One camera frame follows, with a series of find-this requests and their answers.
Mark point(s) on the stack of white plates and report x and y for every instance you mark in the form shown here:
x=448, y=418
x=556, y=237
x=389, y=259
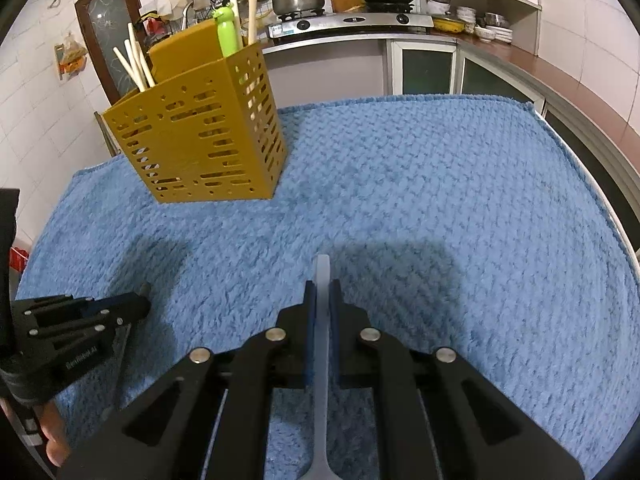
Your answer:
x=494, y=35

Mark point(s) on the blue textured blanket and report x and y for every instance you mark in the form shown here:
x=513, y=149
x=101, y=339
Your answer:
x=425, y=200

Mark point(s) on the brown framed glass door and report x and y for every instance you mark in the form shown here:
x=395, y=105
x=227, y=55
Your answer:
x=107, y=25

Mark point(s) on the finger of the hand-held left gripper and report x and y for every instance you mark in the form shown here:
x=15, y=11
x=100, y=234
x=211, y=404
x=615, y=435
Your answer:
x=75, y=337
x=125, y=306

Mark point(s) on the steel gas stove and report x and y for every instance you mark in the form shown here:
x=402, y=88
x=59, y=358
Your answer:
x=350, y=22

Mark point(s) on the white hanging cloth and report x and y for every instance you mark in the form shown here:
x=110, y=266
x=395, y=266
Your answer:
x=172, y=2

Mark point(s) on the yellow perforated utensil holder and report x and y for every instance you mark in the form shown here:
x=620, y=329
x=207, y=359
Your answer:
x=200, y=150

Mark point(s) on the dark cloth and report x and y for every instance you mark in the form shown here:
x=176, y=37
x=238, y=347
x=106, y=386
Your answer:
x=7, y=235

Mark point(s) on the white plastic utensil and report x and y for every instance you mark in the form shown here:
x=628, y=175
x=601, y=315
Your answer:
x=322, y=410

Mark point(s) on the person's left hand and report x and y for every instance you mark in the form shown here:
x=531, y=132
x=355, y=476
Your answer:
x=54, y=440

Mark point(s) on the yellow basin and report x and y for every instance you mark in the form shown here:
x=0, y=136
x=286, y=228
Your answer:
x=448, y=25

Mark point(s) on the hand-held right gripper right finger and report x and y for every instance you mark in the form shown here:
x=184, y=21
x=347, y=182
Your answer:
x=400, y=385

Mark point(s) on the red object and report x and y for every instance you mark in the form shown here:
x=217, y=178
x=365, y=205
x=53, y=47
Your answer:
x=20, y=259

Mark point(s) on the grey corner shelf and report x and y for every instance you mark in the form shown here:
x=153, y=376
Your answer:
x=500, y=0

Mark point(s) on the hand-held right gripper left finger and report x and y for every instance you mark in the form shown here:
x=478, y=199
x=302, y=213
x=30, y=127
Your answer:
x=250, y=385

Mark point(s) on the hanging orange plastic bag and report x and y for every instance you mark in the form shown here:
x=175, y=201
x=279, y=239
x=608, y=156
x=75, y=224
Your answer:
x=72, y=57

